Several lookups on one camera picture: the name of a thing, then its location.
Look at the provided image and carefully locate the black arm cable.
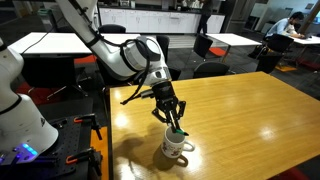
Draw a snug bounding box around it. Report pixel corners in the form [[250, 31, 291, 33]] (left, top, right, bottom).
[[68, 0, 152, 106]]

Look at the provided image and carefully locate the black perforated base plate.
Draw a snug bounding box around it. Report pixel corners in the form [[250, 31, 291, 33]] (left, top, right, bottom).
[[0, 114, 95, 180]]

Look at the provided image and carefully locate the white printed mug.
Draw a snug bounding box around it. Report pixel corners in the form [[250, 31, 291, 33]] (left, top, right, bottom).
[[160, 125, 196, 160]]

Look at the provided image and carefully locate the black clamp with orange handle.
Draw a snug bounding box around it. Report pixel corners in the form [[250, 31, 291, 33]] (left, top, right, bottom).
[[73, 113, 103, 141], [65, 147, 104, 176]]

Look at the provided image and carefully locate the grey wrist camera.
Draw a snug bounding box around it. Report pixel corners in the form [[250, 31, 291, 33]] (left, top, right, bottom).
[[139, 88, 156, 100]]

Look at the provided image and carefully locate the white cabinet row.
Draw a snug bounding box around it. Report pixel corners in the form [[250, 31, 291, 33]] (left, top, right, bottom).
[[98, 7, 226, 35]]

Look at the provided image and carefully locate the standing person in dark clothes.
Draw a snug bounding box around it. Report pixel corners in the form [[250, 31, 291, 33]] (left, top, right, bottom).
[[196, 0, 215, 36]]

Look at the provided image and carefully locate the white board panel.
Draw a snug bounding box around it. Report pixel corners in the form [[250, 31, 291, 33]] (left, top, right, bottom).
[[249, 2, 268, 18]]

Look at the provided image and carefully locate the wooden pillar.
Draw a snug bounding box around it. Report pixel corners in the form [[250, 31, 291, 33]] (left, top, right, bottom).
[[299, 0, 320, 35]]

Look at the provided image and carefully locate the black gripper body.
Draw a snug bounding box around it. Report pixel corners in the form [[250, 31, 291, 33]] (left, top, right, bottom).
[[151, 80, 179, 108]]

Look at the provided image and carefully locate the large white table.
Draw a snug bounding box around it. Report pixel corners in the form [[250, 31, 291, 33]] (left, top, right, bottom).
[[8, 31, 142, 56]]

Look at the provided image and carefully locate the green bin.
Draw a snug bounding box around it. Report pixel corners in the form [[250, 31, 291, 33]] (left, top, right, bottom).
[[36, 7, 55, 33]]

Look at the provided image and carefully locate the seated person in light shirt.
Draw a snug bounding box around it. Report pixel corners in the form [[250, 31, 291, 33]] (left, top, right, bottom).
[[264, 11, 306, 40]]

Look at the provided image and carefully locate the green pen with black tip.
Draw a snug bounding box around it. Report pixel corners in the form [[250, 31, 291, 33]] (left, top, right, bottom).
[[171, 127, 190, 137]]

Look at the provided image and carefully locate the dark tall cabinet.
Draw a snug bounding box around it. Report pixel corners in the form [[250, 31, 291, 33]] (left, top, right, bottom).
[[221, 0, 258, 34]]

